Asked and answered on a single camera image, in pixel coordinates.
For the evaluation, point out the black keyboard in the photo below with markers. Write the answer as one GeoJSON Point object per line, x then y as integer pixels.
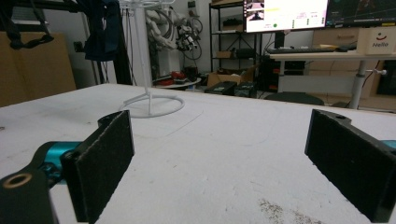
{"type": "Point", "coordinates": [299, 50]}

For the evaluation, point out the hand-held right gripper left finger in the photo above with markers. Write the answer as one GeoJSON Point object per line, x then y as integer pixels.
{"type": "Point", "coordinates": [99, 168]}

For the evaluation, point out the small round table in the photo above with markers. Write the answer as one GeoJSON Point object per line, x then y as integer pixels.
{"type": "Point", "coordinates": [183, 84]}

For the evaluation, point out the black computer tower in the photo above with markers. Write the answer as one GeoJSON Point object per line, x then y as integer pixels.
{"type": "Point", "coordinates": [269, 74]}

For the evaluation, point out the black frame post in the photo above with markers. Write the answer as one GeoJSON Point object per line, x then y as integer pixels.
{"type": "Point", "coordinates": [124, 71]}

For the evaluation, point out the black case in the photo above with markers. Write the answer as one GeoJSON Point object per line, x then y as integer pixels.
{"type": "Point", "coordinates": [221, 88]}
{"type": "Point", "coordinates": [246, 90]}

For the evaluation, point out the black wall outlet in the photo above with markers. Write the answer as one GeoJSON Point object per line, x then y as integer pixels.
{"type": "Point", "coordinates": [78, 46]}

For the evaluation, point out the small cardboard box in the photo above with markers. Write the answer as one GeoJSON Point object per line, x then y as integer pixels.
{"type": "Point", "coordinates": [224, 54]}

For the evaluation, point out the brown board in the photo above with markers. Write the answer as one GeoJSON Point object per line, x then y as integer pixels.
{"type": "Point", "coordinates": [34, 68]}

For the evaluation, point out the black metal shelf rack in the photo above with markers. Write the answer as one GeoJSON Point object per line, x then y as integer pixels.
{"type": "Point", "coordinates": [211, 46]}

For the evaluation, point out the white stand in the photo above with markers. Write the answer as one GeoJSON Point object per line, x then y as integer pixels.
{"type": "Point", "coordinates": [141, 46]}

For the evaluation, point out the dark computer monitor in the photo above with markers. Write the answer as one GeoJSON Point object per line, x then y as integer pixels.
{"type": "Point", "coordinates": [361, 12]}

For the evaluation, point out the open cardboard box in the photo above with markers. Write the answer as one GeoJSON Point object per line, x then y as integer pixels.
{"type": "Point", "coordinates": [222, 77]}

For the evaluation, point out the black chair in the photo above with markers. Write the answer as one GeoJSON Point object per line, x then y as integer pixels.
{"type": "Point", "coordinates": [294, 99]}

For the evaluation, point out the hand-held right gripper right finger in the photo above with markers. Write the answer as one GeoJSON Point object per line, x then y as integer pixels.
{"type": "Point", "coordinates": [348, 161]}

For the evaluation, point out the white desk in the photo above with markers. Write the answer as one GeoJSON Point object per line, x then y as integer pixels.
{"type": "Point", "coordinates": [317, 56]}

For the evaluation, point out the white printed box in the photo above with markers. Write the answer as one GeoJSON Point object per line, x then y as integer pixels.
{"type": "Point", "coordinates": [378, 40]}

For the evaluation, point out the wooden drawer cabinet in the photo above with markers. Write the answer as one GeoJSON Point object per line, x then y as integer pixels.
{"type": "Point", "coordinates": [336, 37]}

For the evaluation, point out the bright computer monitor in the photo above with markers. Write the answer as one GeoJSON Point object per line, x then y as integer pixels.
{"type": "Point", "coordinates": [289, 15]}

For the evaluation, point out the red tool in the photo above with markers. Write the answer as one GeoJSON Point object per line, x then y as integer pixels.
{"type": "Point", "coordinates": [178, 75]}

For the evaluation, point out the black computer mouse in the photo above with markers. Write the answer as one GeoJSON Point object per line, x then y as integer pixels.
{"type": "Point", "coordinates": [347, 47]}

